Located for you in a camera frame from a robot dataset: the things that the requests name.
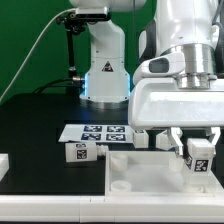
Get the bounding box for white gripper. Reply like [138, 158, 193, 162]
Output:
[128, 78, 224, 157]

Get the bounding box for white square table top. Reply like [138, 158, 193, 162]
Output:
[105, 151, 222, 196]

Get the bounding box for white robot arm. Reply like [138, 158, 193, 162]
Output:
[69, 0, 224, 155]

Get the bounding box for white obstacle fence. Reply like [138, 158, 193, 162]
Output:
[0, 154, 224, 224]

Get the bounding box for paper sheet with tags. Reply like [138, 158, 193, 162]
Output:
[59, 124, 132, 143]

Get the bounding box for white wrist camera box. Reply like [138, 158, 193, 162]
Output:
[140, 52, 185, 77]

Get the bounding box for black cables at base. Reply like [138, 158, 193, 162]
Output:
[32, 76, 85, 95]

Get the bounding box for camera on stand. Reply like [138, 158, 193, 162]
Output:
[75, 7, 110, 22]

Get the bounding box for black camera stand pole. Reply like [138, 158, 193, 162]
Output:
[56, 13, 85, 87]

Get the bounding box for grey cable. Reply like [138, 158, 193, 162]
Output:
[0, 8, 76, 104]

